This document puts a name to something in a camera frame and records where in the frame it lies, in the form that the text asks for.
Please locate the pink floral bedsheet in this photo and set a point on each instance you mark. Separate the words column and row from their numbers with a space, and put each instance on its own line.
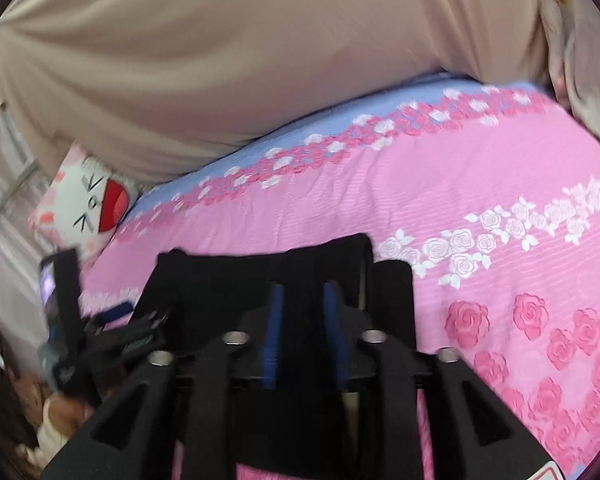
column 405, row 170

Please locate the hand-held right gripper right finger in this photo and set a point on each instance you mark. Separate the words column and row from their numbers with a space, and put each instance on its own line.
column 336, row 340

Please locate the black pants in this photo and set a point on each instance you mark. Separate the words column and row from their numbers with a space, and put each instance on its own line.
column 220, row 280

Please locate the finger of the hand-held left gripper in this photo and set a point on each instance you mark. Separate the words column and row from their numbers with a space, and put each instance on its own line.
column 112, row 313
column 135, row 342

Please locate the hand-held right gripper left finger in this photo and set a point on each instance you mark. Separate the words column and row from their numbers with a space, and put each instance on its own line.
column 274, row 340

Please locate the cartoon cat pillow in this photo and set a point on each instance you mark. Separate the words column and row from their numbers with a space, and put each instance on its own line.
column 85, row 200

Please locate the pale pink satin quilt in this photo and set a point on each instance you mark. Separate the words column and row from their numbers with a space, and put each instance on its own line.
column 10, row 250

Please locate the beige curtain cloth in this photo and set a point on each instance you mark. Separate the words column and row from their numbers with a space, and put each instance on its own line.
column 230, row 60

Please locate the person's left hand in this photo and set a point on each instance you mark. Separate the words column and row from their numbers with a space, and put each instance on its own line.
column 62, row 425

